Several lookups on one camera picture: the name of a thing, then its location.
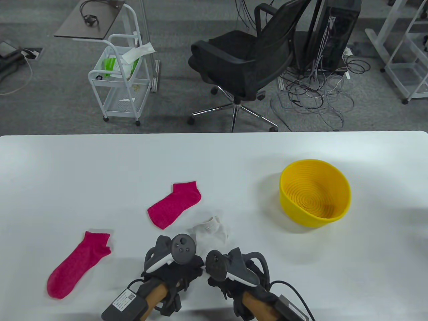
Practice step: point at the white power strip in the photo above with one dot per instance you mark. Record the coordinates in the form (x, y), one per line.
(347, 51)

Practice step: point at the white desk leg frame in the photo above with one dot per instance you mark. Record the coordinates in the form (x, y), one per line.
(376, 43)

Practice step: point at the white paper sheet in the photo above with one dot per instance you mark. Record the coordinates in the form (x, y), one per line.
(140, 51)

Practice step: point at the person's right forearm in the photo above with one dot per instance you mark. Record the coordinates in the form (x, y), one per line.
(259, 307)

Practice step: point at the person's left hand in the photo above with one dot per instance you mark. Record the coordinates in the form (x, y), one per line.
(180, 274)

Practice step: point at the person's right hand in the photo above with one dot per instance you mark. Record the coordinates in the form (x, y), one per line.
(234, 288)

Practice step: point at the black office chair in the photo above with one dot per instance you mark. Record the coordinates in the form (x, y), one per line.
(234, 57)

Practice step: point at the pink sock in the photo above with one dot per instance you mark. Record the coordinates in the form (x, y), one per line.
(77, 264)
(177, 204)

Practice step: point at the floor outlet box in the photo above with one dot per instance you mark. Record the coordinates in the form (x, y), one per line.
(31, 53)

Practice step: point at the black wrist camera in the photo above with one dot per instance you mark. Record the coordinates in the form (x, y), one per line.
(172, 304)
(240, 309)

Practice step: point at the yellow ribbed basket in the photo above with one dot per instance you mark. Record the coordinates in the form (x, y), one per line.
(314, 197)

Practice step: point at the grey side table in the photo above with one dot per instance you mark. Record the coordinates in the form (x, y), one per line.
(77, 28)

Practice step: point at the white metal rack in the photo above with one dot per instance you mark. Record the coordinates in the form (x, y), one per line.
(396, 82)

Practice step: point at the black computer tower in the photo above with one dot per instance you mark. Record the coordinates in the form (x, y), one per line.
(344, 30)

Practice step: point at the green packet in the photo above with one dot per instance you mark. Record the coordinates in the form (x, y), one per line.
(109, 65)

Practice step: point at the white rolling cart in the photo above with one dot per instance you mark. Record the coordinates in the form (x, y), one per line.
(117, 107)

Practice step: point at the person's left forearm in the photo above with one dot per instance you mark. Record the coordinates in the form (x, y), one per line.
(155, 297)

